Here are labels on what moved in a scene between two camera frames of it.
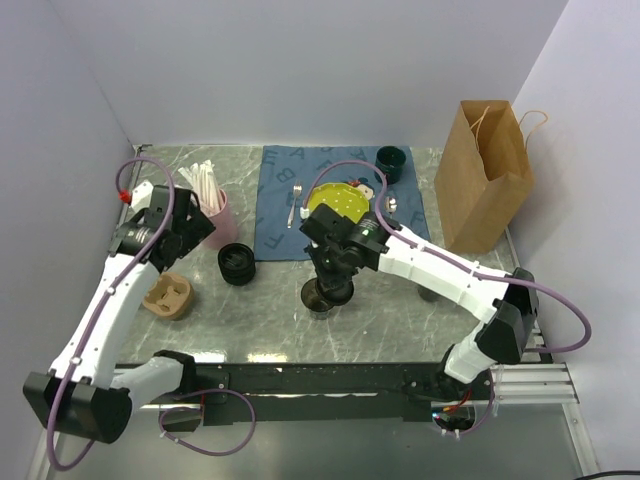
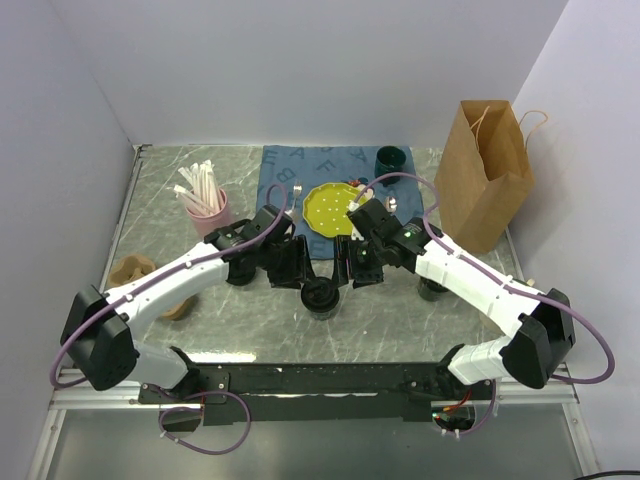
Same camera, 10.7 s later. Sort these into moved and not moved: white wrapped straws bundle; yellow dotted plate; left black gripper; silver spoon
Moved: left black gripper
Not moved: silver spoon; yellow dotted plate; white wrapped straws bundle
